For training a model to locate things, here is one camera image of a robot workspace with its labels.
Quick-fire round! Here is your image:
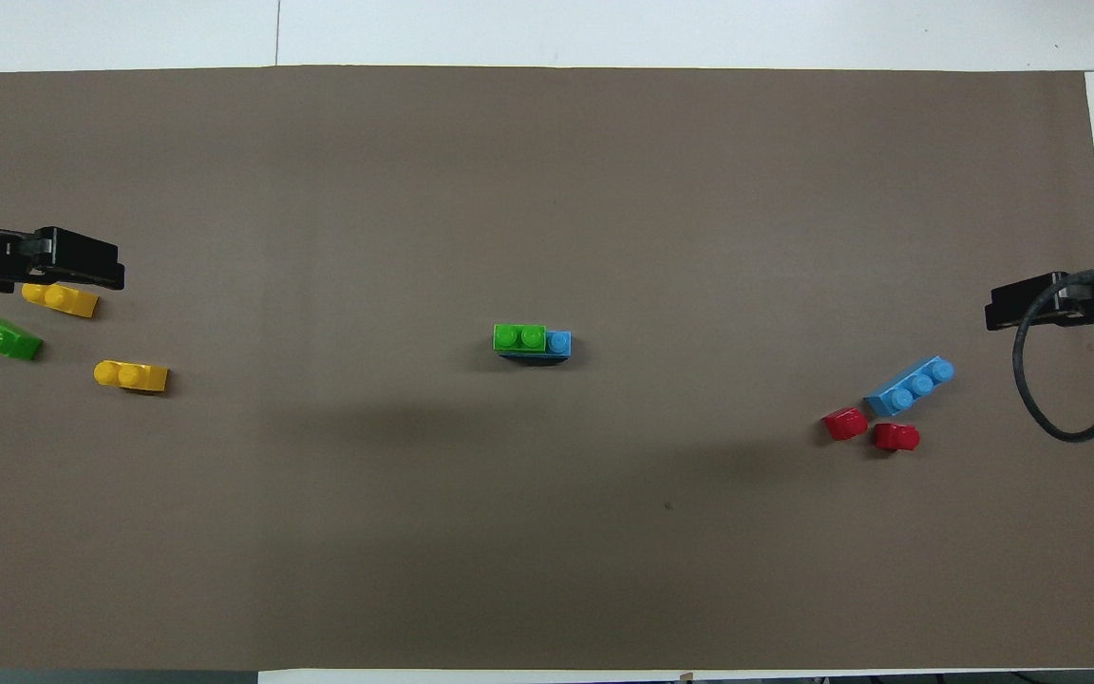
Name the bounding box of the green two-stud toy block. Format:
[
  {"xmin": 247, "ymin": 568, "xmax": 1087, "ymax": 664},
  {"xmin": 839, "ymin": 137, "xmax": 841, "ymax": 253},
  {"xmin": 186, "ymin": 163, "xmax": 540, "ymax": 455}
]
[
  {"xmin": 493, "ymin": 324, "xmax": 548, "ymax": 354},
  {"xmin": 0, "ymin": 315, "xmax": 43, "ymax": 361}
]

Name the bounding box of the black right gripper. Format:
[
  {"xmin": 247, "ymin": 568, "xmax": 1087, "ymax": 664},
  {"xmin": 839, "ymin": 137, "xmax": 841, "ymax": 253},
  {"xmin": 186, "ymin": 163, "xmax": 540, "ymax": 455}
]
[{"xmin": 984, "ymin": 233, "xmax": 1094, "ymax": 333}]

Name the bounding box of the brown table mat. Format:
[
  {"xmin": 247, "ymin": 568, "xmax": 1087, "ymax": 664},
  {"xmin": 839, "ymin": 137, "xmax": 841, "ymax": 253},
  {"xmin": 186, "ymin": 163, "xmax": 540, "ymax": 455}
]
[{"xmin": 0, "ymin": 65, "xmax": 1094, "ymax": 672}]

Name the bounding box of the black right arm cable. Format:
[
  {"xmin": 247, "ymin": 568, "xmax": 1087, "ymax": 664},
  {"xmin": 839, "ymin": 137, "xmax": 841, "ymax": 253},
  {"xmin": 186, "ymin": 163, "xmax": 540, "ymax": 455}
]
[{"xmin": 1011, "ymin": 269, "xmax": 1094, "ymax": 444}]

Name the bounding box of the blue three-stud toy block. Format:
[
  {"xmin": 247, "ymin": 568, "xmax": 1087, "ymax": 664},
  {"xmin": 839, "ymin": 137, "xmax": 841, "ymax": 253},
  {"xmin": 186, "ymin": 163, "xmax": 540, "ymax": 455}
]
[
  {"xmin": 864, "ymin": 356, "xmax": 955, "ymax": 418},
  {"xmin": 498, "ymin": 330, "xmax": 574, "ymax": 368}
]

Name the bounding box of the yellow two-stud toy block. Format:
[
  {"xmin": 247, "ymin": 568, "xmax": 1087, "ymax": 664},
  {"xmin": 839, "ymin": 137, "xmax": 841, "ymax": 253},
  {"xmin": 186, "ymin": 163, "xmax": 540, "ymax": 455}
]
[
  {"xmin": 94, "ymin": 360, "xmax": 170, "ymax": 393},
  {"xmin": 22, "ymin": 282, "xmax": 100, "ymax": 318}
]

